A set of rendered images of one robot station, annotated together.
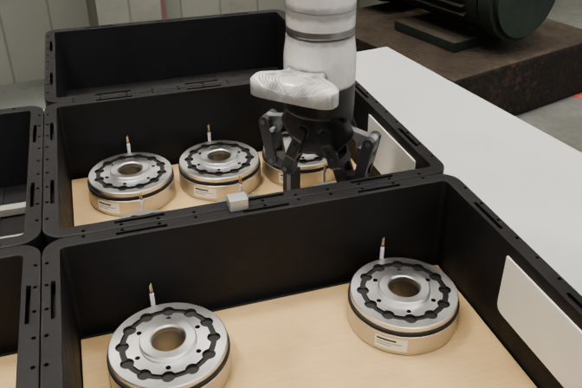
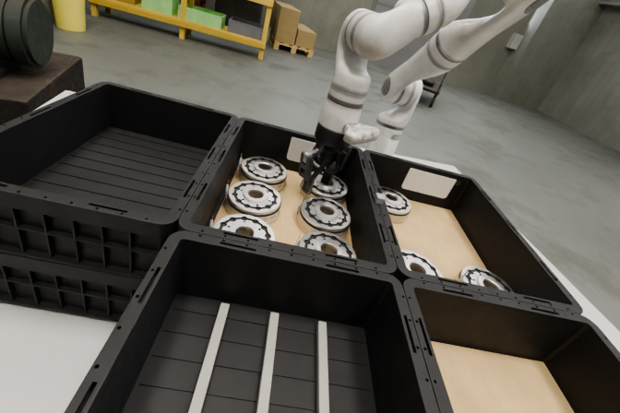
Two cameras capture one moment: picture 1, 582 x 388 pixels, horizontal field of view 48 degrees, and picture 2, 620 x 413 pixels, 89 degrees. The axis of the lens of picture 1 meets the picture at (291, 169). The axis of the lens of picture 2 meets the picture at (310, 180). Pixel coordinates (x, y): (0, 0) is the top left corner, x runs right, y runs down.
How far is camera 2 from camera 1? 80 cm
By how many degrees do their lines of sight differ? 68
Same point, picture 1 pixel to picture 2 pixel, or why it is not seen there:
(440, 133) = not seen: hidden behind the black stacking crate
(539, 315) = (426, 180)
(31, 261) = (420, 284)
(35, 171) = (309, 260)
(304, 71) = (354, 123)
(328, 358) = (406, 236)
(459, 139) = not seen: hidden behind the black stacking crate
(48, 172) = (314, 253)
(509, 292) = (411, 179)
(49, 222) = (379, 267)
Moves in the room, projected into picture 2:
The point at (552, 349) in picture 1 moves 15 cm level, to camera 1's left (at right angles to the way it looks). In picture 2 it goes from (431, 188) to (433, 218)
